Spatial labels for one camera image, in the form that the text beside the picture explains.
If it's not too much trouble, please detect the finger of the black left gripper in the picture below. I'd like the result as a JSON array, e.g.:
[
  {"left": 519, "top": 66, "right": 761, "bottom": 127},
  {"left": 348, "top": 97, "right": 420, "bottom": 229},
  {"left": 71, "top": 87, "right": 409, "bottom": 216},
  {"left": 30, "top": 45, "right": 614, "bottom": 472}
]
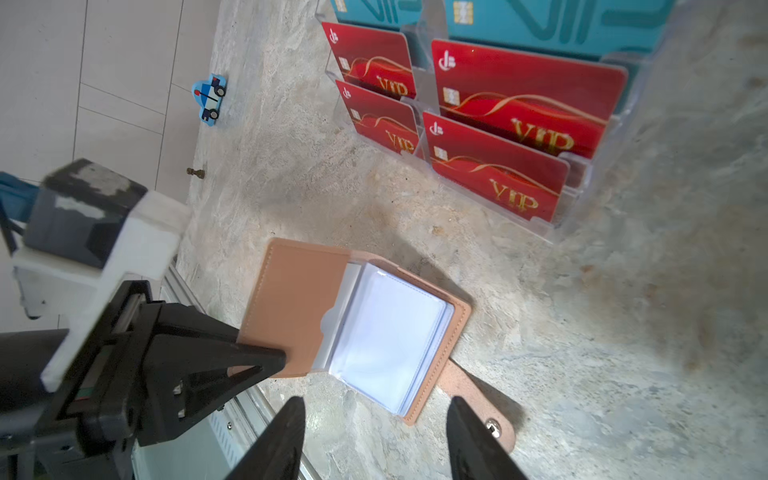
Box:
[{"left": 137, "top": 302, "right": 286, "bottom": 446}]

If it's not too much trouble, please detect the clear acrylic card stand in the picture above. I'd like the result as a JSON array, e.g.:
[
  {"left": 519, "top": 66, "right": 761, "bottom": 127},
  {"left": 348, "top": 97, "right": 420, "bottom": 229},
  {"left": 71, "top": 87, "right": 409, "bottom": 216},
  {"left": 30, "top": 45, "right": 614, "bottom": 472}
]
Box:
[{"left": 315, "top": 1, "right": 685, "bottom": 242}]

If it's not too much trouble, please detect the teal vip card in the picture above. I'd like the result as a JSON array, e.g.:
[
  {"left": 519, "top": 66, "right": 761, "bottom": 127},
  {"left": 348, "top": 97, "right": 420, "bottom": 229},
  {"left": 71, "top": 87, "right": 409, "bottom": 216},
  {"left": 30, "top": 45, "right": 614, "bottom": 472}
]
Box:
[
  {"left": 330, "top": 0, "right": 423, "bottom": 30},
  {"left": 445, "top": 0, "right": 676, "bottom": 59}
]

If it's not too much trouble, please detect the teal VIP card left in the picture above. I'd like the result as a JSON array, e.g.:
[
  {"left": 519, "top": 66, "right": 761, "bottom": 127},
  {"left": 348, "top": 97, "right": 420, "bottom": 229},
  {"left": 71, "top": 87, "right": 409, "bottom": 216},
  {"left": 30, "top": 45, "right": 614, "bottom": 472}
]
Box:
[{"left": 330, "top": 0, "right": 423, "bottom": 30}]

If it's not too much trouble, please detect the blue toy car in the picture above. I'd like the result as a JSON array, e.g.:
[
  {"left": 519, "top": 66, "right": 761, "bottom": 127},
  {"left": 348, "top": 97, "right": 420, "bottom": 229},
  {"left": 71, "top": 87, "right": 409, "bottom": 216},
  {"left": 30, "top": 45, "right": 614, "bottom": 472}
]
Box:
[{"left": 191, "top": 74, "right": 227, "bottom": 126}]

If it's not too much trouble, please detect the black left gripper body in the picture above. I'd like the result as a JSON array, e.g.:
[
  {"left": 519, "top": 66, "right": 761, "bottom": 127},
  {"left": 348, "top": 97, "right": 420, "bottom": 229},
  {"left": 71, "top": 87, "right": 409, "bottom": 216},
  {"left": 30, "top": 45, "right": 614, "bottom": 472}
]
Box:
[{"left": 1, "top": 280, "right": 152, "bottom": 479}]

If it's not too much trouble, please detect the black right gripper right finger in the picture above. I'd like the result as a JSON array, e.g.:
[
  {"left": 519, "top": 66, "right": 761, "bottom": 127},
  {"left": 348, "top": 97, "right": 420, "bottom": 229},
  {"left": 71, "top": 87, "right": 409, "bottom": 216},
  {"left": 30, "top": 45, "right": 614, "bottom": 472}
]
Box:
[{"left": 446, "top": 396, "right": 528, "bottom": 480}]

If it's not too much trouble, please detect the teal VIP card right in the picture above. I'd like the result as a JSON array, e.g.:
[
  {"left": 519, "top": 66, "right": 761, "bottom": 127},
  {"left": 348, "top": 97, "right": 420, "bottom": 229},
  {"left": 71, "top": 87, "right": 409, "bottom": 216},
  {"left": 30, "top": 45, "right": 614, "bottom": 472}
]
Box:
[{"left": 445, "top": 0, "right": 676, "bottom": 59}]

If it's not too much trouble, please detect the tan leather card holder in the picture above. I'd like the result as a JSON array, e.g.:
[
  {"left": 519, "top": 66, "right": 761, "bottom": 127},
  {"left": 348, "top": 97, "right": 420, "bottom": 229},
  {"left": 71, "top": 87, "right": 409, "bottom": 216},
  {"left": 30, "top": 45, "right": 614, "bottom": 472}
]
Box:
[{"left": 237, "top": 238, "right": 516, "bottom": 452}]

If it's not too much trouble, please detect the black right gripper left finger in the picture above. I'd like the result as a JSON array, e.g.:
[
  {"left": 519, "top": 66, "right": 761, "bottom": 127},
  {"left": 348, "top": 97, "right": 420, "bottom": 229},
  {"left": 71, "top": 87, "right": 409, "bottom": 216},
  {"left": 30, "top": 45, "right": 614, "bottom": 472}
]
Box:
[{"left": 225, "top": 396, "right": 306, "bottom": 480}]

